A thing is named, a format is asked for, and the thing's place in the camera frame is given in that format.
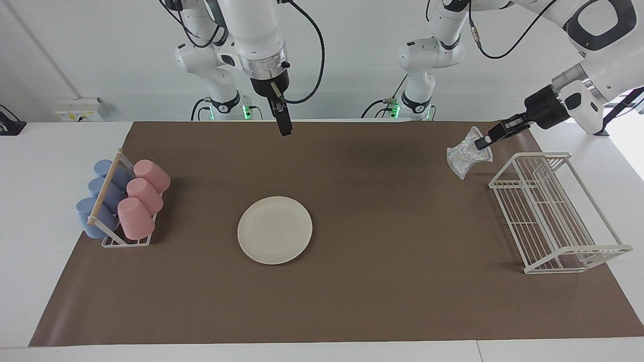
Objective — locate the cream round plate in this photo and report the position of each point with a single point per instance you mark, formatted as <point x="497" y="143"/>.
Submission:
<point x="274" y="230"/>

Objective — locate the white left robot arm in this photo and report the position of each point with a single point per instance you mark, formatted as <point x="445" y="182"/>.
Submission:
<point x="609" y="65"/>

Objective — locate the white cup rack wooden rod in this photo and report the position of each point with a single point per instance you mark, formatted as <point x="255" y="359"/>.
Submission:
<point x="106" y="185"/>

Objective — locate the brown table mat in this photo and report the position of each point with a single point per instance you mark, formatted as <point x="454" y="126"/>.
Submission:
<point x="377" y="301"/>

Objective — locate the black table clamp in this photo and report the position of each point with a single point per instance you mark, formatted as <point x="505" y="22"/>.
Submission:
<point x="10" y="125"/>

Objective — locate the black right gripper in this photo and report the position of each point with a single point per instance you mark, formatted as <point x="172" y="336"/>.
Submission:
<point x="269" y="85"/>

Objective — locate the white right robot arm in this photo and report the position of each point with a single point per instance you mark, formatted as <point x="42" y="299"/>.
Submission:
<point x="256" y="30"/>

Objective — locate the pink plastic cup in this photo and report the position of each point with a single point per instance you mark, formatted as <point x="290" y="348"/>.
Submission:
<point x="136" y="218"/>
<point x="145" y="195"/>
<point x="151" y="175"/>

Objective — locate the white wall socket box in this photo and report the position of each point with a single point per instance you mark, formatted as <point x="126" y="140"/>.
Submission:
<point x="75" y="114"/>

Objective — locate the silver crinkled foil pouch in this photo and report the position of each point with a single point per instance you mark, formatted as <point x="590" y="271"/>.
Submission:
<point x="465" y="156"/>

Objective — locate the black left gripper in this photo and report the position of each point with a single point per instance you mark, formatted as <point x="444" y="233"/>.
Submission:
<point x="548" y="108"/>

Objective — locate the blue plastic cup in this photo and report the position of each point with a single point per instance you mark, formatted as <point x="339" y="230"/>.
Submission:
<point x="85" y="213"/>
<point x="103" y="167"/>
<point x="96" y="187"/>

